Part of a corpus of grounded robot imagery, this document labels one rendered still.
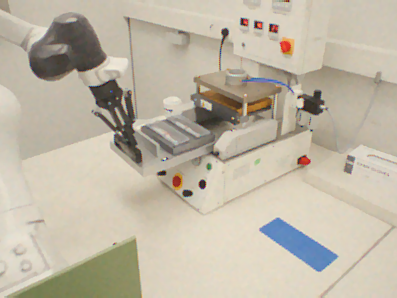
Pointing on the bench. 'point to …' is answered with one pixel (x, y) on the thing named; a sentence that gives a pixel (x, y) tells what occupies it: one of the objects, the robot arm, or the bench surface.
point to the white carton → (384, 170)
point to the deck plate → (239, 126)
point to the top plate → (239, 85)
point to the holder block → (179, 145)
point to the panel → (190, 175)
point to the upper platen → (240, 103)
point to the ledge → (368, 195)
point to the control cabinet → (282, 44)
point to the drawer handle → (128, 147)
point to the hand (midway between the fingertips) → (129, 135)
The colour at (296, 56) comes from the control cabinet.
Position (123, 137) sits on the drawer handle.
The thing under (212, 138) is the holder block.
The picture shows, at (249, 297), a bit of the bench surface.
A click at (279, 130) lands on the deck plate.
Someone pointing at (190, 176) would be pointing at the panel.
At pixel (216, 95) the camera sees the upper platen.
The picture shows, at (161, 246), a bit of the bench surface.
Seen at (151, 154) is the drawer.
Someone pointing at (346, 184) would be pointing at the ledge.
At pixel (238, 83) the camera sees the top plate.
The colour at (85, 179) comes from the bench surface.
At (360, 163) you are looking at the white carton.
